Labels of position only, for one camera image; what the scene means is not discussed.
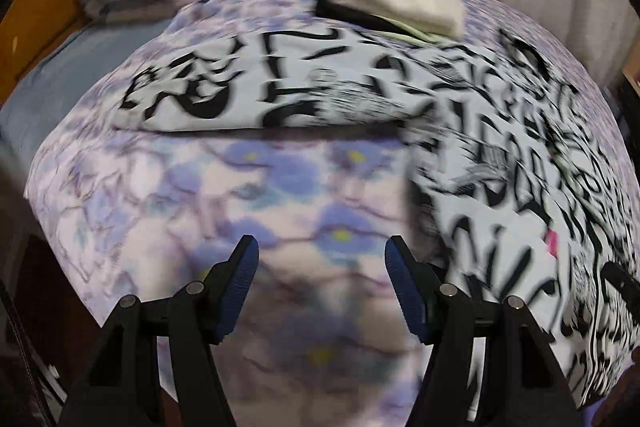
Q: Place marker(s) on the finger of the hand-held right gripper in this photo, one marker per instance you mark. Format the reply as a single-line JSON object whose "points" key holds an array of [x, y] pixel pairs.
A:
{"points": [[622, 283]]}

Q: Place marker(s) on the folded light green cloth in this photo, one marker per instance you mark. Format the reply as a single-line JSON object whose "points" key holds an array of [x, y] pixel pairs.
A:
{"points": [[425, 38]]}

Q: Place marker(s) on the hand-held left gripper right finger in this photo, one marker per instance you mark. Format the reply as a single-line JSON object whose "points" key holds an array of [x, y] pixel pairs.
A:
{"points": [[406, 288]]}

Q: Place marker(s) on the folded black cloth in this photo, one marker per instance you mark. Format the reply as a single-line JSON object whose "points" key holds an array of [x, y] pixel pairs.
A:
{"points": [[345, 13]]}

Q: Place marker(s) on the black and white printed garment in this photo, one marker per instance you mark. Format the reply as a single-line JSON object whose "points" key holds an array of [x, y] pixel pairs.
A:
{"points": [[475, 187]]}

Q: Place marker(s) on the orange wooden headboard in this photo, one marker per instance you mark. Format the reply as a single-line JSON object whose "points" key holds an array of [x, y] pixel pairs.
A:
{"points": [[35, 17]]}

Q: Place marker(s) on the purple floral bedsheet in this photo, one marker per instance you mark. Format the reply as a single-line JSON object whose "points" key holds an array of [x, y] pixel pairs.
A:
{"points": [[175, 207]]}

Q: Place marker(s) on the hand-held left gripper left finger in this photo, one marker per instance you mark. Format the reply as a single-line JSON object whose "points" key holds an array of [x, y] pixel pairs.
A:
{"points": [[239, 288]]}

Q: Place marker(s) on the grey blue pillow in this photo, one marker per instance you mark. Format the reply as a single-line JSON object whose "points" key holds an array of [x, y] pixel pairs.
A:
{"points": [[55, 82]]}

